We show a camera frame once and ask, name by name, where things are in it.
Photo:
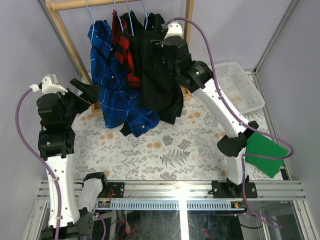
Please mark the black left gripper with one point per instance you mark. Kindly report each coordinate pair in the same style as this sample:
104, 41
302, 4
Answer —
75, 96

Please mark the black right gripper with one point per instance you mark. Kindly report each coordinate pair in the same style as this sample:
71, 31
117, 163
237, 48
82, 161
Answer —
156, 48

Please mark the black button shirt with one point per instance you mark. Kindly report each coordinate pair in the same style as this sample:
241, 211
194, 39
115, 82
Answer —
159, 91

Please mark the light blue wire hanger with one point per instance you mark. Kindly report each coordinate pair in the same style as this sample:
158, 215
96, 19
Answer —
146, 13

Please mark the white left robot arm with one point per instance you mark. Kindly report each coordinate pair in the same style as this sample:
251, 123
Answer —
71, 216

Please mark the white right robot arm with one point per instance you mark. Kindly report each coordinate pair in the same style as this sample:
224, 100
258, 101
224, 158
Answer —
199, 80

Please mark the blue plaid shirt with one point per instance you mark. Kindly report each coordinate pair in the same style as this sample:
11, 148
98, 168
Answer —
120, 103

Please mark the black hanging shirt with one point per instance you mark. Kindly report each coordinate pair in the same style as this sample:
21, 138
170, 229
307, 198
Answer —
133, 47

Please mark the red plaid shirt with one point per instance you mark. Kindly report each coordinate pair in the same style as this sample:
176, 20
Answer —
123, 53

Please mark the white plastic basket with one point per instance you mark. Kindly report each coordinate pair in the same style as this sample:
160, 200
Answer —
238, 87

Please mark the wooden clothes rack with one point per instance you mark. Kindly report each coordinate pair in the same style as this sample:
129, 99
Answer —
54, 7

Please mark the green cloth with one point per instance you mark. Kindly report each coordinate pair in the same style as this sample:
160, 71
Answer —
258, 145

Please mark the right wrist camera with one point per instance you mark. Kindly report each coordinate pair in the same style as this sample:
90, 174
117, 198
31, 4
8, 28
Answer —
172, 29

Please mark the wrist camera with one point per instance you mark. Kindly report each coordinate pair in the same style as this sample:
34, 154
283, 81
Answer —
49, 85
172, 29

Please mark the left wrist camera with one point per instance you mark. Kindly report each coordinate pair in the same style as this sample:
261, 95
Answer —
49, 85

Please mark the black shirt wire hanger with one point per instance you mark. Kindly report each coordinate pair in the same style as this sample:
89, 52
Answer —
129, 11

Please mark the red shirt wire hanger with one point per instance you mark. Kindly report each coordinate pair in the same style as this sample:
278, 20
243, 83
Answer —
118, 16

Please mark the blue shirt wire hanger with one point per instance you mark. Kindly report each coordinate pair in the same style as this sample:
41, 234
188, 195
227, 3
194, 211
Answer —
92, 20

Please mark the aluminium mounting rail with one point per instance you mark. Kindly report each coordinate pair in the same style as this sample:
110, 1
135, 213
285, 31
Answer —
196, 195

